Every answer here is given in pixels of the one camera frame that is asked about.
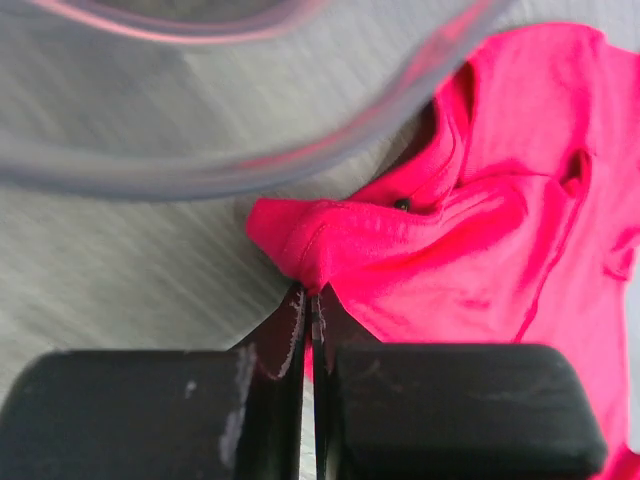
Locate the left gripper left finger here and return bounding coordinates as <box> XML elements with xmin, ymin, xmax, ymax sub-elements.
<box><xmin>1</xmin><ymin>286</ymin><xmax>306</xmax><ymax>479</ymax></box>

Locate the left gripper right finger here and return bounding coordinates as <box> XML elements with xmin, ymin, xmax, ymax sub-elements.
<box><xmin>310</xmin><ymin>289</ymin><xmax>608</xmax><ymax>479</ymax></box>

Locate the crimson red polo shirt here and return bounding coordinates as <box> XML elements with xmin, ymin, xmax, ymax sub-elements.
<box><xmin>246</xmin><ymin>24</ymin><xmax>639</xmax><ymax>479</ymax></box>

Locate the clear plastic bin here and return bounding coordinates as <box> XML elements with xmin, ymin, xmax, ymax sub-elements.
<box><xmin>1</xmin><ymin>1</ymin><xmax>506</xmax><ymax>200</ymax></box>

